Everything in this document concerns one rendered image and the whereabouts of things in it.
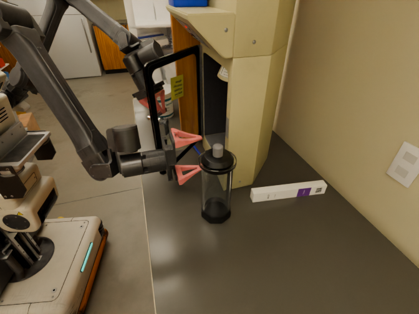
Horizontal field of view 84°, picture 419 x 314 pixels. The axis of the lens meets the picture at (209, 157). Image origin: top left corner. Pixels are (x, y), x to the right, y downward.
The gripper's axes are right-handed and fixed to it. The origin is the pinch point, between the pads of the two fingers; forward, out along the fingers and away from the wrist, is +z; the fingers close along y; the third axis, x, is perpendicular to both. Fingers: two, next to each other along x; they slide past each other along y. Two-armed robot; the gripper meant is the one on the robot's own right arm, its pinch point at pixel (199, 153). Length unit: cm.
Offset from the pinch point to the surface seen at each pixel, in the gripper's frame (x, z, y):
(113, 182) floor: 142, -52, -119
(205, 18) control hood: 8.8, 4.6, 30.3
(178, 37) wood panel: 46, 5, 21
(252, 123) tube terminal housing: 9.2, 19.7, 1.4
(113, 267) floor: 51, -50, -120
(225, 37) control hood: 8.9, 9.5, 26.2
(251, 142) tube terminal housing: 9.3, 20.4, -5.7
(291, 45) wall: 47, 55, 16
